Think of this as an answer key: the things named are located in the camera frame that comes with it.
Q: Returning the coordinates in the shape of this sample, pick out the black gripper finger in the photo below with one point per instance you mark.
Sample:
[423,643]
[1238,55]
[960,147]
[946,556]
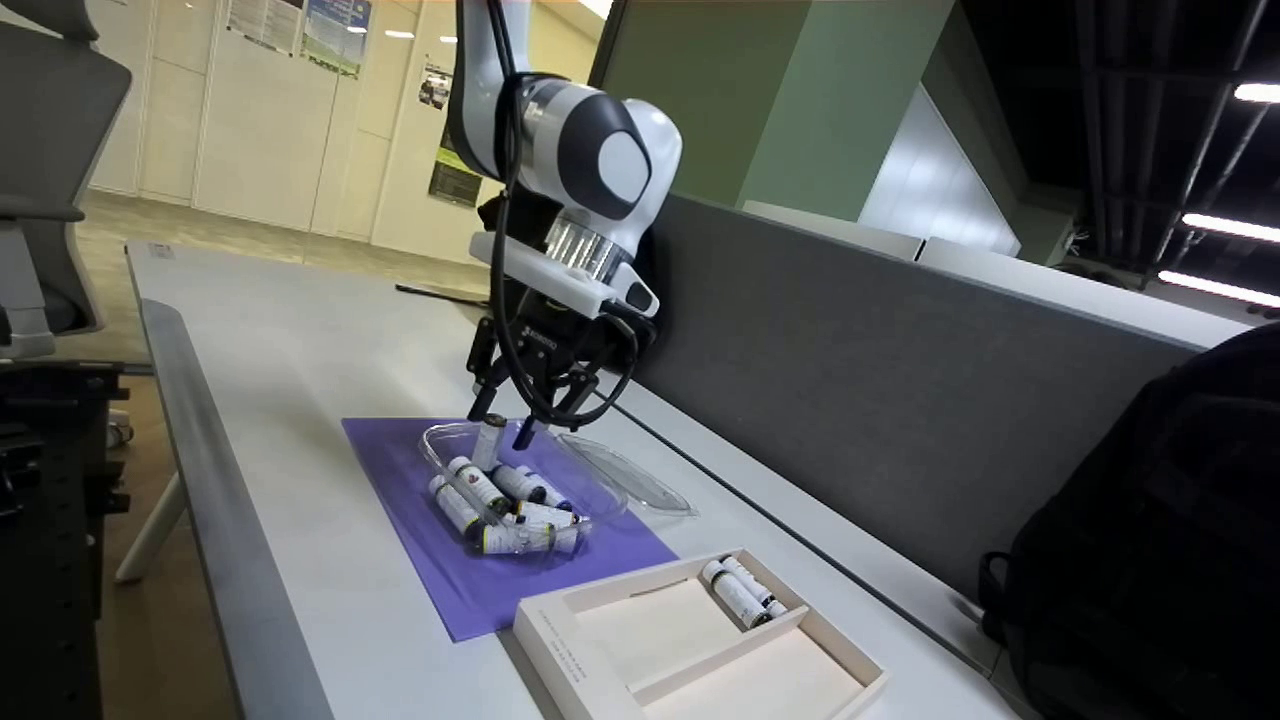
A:
[534,417]
[487,391]

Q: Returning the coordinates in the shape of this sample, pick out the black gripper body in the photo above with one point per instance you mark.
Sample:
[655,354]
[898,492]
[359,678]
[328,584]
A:
[565,332]

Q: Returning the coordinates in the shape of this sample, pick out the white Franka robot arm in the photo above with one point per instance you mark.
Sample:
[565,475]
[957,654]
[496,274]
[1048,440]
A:
[584,135]

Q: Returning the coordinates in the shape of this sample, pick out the cluster of small grey objects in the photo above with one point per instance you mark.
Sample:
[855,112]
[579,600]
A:
[443,437]

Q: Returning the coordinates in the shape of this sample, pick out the purple mat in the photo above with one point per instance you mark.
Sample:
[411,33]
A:
[401,492]

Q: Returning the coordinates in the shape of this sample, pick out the wooden tray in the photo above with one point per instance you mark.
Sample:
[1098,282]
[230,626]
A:
[667,654]

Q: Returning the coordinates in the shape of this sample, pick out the grey desk divider panel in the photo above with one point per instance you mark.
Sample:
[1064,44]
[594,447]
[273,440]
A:
[864,387]

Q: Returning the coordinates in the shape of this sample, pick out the white table leg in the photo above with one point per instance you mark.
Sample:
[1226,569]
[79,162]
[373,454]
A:
[150,530]

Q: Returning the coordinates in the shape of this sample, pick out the black cabinet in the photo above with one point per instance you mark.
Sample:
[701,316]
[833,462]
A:
[54,533]

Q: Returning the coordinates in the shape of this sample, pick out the grey office chair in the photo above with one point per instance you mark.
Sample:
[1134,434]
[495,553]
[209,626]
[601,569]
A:
[54,135]

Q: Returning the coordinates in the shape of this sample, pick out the black backpack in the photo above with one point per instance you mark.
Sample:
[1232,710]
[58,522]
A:
[1161,563]

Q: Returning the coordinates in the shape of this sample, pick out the long ceiling light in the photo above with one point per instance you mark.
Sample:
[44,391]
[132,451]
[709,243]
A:
[1232,227]
[1222,291]
[1259,95]

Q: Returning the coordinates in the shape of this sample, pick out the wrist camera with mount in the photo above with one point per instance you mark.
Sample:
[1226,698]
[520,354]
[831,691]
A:
[565,265]

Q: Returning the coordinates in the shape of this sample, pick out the wall poster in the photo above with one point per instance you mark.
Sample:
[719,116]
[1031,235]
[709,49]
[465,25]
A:
[312,28]

